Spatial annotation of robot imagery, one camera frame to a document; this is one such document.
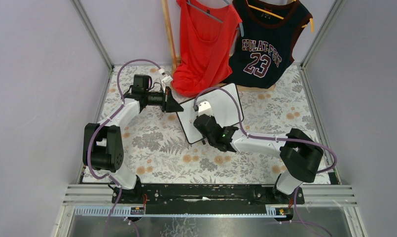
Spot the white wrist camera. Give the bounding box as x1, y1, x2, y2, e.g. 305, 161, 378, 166
193, 100, 214, 117
158, 68, 173, 86

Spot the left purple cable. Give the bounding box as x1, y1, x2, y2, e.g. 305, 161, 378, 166
86, 59, 166, 237

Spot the yellow clothes hanger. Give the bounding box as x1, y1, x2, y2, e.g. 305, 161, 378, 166
246, 0, 315, 33

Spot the wooden clothes rack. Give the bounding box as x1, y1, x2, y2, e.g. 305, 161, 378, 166
161, 0, 276, 92

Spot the floral table cloth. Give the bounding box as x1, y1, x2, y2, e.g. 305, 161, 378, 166
82, 65, 331, 186

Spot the navy basketball jersey 23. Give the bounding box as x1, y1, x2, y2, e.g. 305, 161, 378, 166
224, 0, 313, 89

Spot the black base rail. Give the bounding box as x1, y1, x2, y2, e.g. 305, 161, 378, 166
111, 184, 305, 217

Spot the grey clothes hanger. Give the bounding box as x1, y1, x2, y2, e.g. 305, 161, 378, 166
186, 0, 244, 37

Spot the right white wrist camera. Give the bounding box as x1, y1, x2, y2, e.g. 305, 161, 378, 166
193, 100, 214, 117

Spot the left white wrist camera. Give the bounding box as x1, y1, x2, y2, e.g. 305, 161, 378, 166
158, 68, 173, 86

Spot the red tank top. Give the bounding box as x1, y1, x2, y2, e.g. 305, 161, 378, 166
171, 0, 242, 97

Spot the white board black frame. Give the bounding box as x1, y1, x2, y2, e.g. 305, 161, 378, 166
177, 83, 244, 144

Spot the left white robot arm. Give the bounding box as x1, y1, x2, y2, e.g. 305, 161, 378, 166
82, 70, 184, 190

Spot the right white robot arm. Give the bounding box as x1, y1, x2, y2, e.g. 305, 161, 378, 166
193, 115, 324, 196

